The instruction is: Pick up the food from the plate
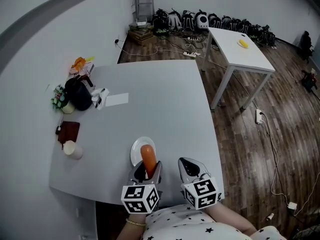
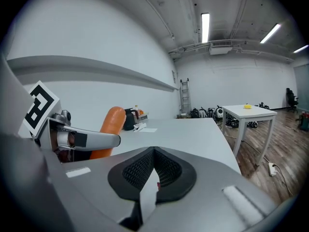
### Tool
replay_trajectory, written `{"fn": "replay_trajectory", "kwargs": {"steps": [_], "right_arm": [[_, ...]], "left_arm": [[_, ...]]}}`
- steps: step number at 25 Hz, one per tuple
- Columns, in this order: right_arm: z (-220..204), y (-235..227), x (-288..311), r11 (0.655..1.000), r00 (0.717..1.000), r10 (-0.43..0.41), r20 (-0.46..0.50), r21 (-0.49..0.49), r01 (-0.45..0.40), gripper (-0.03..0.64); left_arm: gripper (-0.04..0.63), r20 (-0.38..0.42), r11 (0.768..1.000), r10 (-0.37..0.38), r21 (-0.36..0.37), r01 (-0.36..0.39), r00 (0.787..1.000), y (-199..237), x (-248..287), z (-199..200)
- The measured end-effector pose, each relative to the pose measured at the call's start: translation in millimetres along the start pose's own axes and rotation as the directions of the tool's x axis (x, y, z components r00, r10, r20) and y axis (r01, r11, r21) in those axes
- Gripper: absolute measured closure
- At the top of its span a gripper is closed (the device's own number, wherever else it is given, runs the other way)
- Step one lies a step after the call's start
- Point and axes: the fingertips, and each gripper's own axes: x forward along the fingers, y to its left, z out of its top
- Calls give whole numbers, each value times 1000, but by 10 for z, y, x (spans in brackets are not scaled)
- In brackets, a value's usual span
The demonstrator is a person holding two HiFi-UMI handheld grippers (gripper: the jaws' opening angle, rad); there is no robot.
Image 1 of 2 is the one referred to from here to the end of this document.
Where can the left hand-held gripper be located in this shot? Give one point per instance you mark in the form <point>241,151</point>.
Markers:
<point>136,197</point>

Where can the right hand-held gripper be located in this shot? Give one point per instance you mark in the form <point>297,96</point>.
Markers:
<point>202,192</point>

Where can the orange carrot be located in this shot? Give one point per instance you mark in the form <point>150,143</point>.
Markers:
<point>148,159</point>

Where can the person's left forearm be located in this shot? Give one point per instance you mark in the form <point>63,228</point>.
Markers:
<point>132,231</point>

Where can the person's right forearm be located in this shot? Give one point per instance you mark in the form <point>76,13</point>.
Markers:
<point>232,219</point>

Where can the white star-print shirt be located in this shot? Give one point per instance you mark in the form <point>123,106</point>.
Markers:
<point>187,226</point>

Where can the grey table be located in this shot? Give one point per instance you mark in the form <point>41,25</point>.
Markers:
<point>155,109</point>

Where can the white cup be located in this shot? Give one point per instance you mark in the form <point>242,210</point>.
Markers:
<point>73,150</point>

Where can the white paper sheet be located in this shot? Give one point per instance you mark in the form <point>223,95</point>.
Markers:
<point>117,99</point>

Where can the white power strip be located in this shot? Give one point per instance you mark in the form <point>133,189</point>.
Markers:
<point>189,54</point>
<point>258,116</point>

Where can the brown wallet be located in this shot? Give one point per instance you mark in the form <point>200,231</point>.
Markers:
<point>70,131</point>

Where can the crumpled white wrapper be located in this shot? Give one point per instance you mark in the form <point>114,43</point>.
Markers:
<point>98,96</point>

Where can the paper cup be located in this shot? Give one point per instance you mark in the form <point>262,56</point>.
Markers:
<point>270,217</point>

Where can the black kettle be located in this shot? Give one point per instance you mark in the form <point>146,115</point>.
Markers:
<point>80,95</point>

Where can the flower pot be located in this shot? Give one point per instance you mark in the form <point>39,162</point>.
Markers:
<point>67,107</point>

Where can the white power adapter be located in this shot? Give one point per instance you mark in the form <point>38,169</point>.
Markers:
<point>292,205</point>

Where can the white pink box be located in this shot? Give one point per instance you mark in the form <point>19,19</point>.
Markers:
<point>89,67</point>

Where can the white table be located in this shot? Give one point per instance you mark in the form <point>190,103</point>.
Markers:
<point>232,51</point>

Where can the orange snack bag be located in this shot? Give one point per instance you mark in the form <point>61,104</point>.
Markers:
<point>78,62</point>

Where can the yellow corn cob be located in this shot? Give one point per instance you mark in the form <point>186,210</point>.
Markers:
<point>243,43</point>

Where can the stack of cardboard boxes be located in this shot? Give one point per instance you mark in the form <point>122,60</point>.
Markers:
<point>141,35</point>

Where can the green red bag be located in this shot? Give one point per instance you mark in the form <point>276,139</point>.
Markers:
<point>309,81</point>

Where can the row of backpacks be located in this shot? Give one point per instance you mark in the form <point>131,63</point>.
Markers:
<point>212,21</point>

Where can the white router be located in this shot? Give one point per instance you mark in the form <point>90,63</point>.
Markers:
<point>141,23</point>

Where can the black office chair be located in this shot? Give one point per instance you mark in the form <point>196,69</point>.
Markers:
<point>306,45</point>

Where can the metal ladder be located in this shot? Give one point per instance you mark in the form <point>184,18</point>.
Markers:
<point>143,1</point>

